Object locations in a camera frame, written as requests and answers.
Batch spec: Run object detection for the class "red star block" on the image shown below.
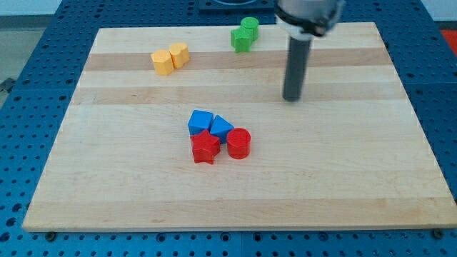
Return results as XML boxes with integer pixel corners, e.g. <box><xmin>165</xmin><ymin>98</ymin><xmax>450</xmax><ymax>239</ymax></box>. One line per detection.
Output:
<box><xmin>190</xmin><ymin>129</ymin><xmax>221</xmax><ymax>164</ymax></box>

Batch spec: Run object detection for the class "green star block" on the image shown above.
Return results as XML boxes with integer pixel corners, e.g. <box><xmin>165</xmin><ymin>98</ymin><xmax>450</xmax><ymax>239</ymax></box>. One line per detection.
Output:
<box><xmin>231</xmin><ymin>26</ymin><xmax>253</xmax><ymax>53</ymax></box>

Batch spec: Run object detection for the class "blue triangle block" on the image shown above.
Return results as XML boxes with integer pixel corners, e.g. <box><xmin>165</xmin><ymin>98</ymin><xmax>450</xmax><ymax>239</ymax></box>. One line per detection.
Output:
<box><xmin>210</xmin><ymin>115</ymin><xmax>234</xmax><ymax>144</ymax></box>

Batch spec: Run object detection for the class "red cylinder block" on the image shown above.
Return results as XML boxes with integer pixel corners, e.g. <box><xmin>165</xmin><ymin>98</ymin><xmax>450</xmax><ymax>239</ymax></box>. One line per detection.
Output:
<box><xmin>226</xmin><ymin>128</ymin><xmax>251</xmax><ymax>159</ymax></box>

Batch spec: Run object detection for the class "blue cube block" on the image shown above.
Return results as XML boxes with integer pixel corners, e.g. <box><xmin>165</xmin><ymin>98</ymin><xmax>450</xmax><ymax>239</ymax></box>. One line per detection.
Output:
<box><xmin>188</xmin><ymin>109</ymin><xmax>214</xmax><ymax>136</ymax></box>

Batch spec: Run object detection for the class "wooden board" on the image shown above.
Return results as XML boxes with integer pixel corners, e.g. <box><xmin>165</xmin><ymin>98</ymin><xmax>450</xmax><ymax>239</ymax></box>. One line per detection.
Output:
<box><xmin>23</xmin><ymin>22</ymin><xmax>456</xmax><ymax>232</ymax></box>

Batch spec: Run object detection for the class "yellow hexagon block right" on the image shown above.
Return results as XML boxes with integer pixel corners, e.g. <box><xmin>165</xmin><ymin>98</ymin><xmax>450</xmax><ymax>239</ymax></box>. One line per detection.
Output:
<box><xmin>169</xmin><ymin>42</ymin><xmax>190</xmax><ymax>69</ymax></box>

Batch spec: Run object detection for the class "yellow hexagon block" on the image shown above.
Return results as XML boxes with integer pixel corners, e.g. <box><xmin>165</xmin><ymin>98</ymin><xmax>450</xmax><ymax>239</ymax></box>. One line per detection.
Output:
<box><xmin>151</xmin><ymin>49</ymin><xmax>174</xmax><ymax>76</ymax></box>
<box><xmin>169</xmin><ymin>42</ymin><xmax>190</xmax><ymax>69</ymax></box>

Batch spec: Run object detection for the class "yellow hexagon block left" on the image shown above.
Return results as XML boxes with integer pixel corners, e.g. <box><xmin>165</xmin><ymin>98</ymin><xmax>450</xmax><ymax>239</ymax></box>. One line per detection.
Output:
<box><xmin>151</xmin><ymin>49</ymin><xmax>174</xmax><ymax>76</ymax></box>

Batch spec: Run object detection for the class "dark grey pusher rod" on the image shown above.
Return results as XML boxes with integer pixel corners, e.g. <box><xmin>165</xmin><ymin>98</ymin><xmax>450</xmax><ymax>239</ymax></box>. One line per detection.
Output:
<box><xmin>282</xmin><ymin>37</ymin><xmax>311</xmax><ymax>102</ymax></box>

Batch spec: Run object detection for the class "green cylinder block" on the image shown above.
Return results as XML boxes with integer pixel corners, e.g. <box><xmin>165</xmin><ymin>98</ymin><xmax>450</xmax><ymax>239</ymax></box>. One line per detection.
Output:
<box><xmin>241</xmin><ymin>16</ymin><xmax>259</xmax><ymax>41</ymax></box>

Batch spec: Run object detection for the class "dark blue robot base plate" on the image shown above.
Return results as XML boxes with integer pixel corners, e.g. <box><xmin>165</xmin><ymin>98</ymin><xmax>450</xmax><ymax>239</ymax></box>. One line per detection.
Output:
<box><xmin>197</xmin><ymin>0</ymin><xmax>275</xmax><ymax>13</ymax></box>

